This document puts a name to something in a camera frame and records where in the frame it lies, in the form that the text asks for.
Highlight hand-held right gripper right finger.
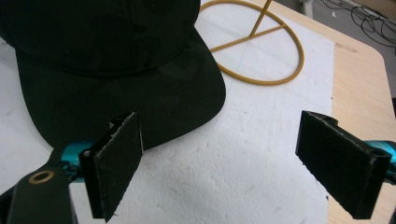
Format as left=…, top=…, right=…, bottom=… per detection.
left=294, top=109, right=392, bottom=220

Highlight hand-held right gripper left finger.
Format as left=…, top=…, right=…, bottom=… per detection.
left=78, top=111, right=145, bottom=223

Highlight black baseball cap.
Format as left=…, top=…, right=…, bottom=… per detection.
left=0, top=0, right=227, bottom=151

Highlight gold wire hat stand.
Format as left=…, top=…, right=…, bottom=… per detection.
left=199, top=0, right=305, bottom=87

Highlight white foam sheet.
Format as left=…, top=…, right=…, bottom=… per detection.
left=0, top=0, right=335, bottom=224

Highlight black cables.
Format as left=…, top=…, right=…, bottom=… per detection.
left=317, top=0, right=396, bottom=49

